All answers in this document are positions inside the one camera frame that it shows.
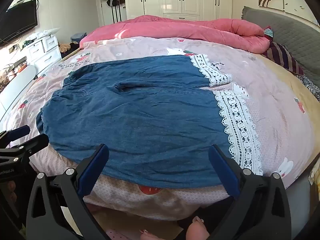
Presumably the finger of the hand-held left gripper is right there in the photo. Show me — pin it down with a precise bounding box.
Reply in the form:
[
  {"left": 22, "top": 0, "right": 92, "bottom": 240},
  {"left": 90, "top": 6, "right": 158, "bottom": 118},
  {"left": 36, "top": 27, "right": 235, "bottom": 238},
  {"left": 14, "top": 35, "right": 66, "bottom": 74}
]
[
  {"left": 0, "top": 125, "right": 31, "bottom": 144},
  {"left": 0, "top": 133, "right": 50, "bottom": 165}
]

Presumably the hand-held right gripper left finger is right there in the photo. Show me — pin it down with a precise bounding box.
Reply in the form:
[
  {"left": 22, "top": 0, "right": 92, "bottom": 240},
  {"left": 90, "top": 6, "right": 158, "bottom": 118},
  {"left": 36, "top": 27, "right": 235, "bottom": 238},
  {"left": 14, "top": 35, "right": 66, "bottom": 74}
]
[{"left": 26, "top": 144, "right": 110, "bottom": 240}]

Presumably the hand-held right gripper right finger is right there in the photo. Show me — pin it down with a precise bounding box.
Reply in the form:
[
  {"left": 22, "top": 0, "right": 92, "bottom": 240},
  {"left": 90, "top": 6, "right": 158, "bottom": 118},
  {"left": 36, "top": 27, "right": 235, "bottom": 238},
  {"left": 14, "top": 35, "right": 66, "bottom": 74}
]
[{"left": 208, "top": 144, "right": 292, "bottom": 240}]

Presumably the blue denim pants lace trim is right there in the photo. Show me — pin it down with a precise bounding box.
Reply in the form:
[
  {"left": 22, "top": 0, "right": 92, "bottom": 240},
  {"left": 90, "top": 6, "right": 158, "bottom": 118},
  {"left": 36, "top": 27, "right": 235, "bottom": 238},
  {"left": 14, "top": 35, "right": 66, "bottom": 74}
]
[{"left": 36, "top": 54, "right": 264, "bottom": 189}]

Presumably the person's left hand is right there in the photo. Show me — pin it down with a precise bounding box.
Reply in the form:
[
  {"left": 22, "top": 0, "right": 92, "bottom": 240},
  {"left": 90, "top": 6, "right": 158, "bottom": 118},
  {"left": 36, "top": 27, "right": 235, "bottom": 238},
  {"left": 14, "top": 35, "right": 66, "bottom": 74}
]
[{"left": 6, "top": 181, "right": 18, "bottom": 202}]

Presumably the white rounded footboard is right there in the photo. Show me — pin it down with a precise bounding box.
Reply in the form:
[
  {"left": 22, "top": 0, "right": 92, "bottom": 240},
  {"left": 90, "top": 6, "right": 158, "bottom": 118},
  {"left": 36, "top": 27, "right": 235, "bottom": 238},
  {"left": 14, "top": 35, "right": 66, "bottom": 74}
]
[{"left": 0, "top": 65, "right": 37, "bottom": 120}]

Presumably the person's dark clothing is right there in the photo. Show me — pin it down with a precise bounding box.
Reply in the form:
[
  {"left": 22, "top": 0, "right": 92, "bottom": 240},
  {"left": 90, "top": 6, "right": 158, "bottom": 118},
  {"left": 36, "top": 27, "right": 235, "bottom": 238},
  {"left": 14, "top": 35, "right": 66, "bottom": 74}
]
[{"left": 177, "top": 197, "right": 234, "bottom": 230}]

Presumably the pink strawberry printed bed sheet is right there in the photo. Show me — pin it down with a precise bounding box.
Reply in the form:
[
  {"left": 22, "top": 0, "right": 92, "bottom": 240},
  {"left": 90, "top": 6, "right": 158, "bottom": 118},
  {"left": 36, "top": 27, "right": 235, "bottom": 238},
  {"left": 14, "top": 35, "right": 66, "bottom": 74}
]
[{"left": 5, "top": 36, "right": 314, "bottom": 220}]

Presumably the white drawer cabinet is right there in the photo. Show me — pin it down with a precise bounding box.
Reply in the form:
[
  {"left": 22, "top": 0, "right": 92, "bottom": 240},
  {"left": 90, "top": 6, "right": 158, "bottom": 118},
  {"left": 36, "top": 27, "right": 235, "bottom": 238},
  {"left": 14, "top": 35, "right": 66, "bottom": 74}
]
[{"left": 24, "top": 34, "right": 62, "bottom": 66}]

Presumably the black flat television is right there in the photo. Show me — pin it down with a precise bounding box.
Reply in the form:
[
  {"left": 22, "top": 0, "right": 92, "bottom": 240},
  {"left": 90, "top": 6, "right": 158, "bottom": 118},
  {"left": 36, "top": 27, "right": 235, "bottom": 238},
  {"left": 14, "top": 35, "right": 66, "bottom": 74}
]
[{"left": 0, "top": 0, "right": 38, "bottom": 47}]

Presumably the folded grey-blue cloth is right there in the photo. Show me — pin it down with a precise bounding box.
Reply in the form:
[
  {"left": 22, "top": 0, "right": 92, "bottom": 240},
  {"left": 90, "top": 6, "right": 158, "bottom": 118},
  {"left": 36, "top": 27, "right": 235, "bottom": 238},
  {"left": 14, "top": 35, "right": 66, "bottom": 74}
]
[{"left": 71, "top": 32, "right": 87, "bottom": 43}]

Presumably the dark patterned cloth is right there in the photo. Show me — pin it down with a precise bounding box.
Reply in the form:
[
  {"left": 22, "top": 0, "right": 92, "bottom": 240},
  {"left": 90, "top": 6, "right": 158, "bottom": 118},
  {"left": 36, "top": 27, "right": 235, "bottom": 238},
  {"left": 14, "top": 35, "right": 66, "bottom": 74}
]
[{"left": 297, "top": 75, "right": 320, "bottom": 100}]

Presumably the dark striped pillow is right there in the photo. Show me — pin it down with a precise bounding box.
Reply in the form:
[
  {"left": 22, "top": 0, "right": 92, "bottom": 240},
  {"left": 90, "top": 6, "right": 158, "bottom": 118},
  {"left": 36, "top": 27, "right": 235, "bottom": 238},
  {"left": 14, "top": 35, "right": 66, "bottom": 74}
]
[{"left": 261, "top": 41, "right": 304, "bottom": 76}]

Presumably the pink comforter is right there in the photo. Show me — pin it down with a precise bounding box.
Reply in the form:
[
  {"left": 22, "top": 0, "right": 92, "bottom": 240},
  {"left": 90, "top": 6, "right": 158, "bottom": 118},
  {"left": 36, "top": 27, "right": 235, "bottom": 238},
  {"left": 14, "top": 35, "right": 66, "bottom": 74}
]
[{"left": 79, "top": 15, "right": 272, "bottom": 54}]

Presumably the grey quilted headboard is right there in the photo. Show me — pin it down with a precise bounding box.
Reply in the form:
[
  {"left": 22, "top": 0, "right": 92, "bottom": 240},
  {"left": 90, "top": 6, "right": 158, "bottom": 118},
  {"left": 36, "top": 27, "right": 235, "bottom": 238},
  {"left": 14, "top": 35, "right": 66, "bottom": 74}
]
[{"left": 242, "top": 6, "right": 320, "bottom": 80}]

